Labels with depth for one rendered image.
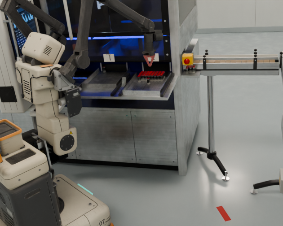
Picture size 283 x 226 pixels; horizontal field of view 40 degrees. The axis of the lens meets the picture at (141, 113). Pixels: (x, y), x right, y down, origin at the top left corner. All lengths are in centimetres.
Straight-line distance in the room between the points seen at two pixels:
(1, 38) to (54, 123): 66
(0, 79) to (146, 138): 121
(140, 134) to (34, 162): 120
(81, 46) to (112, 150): 134
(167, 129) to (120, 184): 61
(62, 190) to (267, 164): 168
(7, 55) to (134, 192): 140
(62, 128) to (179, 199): 112
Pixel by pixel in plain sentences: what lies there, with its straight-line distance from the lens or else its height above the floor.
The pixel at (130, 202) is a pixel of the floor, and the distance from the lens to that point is 301.
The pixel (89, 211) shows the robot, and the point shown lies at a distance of 255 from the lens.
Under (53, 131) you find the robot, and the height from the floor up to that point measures 83.
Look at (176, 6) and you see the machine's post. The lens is 270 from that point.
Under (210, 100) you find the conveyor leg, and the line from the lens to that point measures 304.
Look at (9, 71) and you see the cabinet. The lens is 268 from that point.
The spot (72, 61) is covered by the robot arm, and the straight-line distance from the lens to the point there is 215.
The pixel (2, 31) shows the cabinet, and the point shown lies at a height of 137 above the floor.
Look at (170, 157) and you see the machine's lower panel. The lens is 317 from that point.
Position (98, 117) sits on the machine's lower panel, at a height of 52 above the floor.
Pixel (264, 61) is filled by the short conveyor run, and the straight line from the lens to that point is 292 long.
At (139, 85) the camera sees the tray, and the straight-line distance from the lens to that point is 270.
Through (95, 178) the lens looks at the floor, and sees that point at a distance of 334.
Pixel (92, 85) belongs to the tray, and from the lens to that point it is 276.
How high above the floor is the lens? 186
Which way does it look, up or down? 25 degrees down
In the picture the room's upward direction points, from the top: 6 degrees counter-clockwise
